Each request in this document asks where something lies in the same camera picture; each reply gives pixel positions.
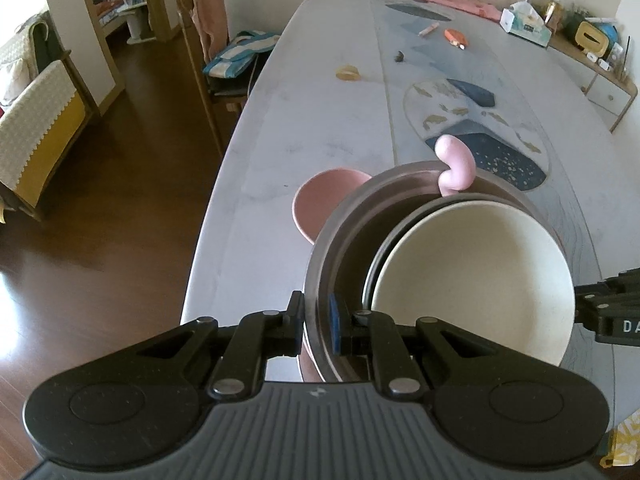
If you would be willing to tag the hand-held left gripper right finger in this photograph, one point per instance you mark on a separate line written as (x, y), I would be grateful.
(335, 325)

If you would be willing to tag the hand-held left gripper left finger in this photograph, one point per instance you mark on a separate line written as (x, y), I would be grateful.
(292, 330)

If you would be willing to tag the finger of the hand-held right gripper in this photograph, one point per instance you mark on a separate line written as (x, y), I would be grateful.
(600, 297)
(627, 277)

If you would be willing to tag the stainless steel bowl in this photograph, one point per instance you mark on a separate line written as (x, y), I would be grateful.
(345, 240)

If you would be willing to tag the pink bear-shaped plate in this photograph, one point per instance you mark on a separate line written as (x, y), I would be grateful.
(325, 200)

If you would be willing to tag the cream bowl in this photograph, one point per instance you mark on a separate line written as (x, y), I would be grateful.
(475, 280)

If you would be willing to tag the pink pot with steel interior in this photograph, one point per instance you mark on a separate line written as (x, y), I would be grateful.
(452, 165)

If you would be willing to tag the yellow cartoon print cloth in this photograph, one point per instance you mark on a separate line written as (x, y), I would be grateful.
(622, 440)

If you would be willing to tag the white drawer cabinet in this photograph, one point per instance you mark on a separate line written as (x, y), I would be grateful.
(605, 95)

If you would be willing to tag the clear plastic box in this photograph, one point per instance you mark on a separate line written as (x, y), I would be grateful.
(615, 55)

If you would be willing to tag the yellow tissue holder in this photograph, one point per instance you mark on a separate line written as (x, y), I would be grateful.
(592, 40)

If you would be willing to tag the blue globe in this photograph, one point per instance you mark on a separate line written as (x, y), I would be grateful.
(612, 29)

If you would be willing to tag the small pale yellow object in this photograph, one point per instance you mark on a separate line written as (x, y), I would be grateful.
(348, 73)

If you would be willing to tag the tissue box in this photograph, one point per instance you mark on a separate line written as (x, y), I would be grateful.
(525, 30)

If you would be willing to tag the wooden chair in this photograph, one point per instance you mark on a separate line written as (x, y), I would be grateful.
(192, 75)

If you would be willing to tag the amber liquid bottle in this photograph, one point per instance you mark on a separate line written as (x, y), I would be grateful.
(552, 12)

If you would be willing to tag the small black object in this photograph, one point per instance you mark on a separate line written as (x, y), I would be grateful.
(399, 56)

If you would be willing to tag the striped blue bag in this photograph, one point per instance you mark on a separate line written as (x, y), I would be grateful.
(240, 55)

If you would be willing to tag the orange correction tape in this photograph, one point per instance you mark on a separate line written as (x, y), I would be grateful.
(455, 37)

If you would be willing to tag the white marker stick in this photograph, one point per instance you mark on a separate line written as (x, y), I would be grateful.
(429, 29)

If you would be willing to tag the yellow sofa with white cover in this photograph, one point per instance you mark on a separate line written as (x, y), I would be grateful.
(40, 125)

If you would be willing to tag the pink towel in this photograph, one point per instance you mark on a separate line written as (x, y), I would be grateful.
(207, 15)

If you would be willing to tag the white shelf rack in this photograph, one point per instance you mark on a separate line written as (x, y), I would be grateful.
(132, 5)

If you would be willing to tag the green armchair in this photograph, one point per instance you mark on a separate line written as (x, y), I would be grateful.
(35, 45)

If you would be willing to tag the wooden door frame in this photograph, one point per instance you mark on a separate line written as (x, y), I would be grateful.
(160, 10)

